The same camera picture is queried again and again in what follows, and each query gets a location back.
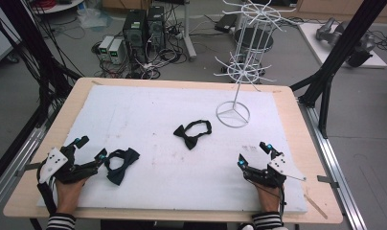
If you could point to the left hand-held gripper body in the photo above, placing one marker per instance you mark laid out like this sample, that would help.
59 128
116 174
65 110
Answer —
52 163

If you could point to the grey table leg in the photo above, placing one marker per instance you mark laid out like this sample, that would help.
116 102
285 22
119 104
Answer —
189 38

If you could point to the black round stool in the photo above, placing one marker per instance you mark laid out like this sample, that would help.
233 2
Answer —
254 38

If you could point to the white power supply unit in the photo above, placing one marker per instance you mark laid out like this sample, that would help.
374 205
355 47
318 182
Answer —
105 44
117 51

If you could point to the black metal frame post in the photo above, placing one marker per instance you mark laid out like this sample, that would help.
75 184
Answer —
38 54
338 54

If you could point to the thin wooden stick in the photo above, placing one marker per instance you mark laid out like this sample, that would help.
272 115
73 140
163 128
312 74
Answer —
316 206

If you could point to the white foam mat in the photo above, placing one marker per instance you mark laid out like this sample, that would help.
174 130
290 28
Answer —
169 179

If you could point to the white cabinet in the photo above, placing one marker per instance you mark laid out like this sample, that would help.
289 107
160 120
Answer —
0 41

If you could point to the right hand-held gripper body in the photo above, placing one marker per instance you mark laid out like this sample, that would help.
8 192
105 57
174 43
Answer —
281 166

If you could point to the grey metal clamp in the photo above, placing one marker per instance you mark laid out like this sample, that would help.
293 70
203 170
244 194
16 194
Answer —
327 181
28 167

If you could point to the person's right hand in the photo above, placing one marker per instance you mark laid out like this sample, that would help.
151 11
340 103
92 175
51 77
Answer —
269 199

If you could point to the wooden table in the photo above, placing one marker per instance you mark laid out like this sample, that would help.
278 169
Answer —
313 159

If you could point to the slim black computer tower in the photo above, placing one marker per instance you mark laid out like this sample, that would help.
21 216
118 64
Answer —
156 27

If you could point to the black bow tie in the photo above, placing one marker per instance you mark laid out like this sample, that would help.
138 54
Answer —
187 139

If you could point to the white floor board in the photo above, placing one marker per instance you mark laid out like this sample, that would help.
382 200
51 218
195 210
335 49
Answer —
313 41

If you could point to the clear plastic bag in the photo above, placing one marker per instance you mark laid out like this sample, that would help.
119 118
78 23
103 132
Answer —
92 17

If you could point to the navy bow tie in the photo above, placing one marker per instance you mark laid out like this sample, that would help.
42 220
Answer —
124 164

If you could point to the round white table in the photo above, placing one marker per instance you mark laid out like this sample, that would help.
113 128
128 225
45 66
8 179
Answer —
63 7

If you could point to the person's left hand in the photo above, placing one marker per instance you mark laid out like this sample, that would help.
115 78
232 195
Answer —
68 198

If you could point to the aluminium rail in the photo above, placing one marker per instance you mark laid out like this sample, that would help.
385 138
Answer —
12 172
338 166

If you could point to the large black computer tower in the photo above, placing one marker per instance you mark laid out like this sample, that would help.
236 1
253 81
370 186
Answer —
135 35

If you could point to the flat black device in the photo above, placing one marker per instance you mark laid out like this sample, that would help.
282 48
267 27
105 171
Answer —
226 23

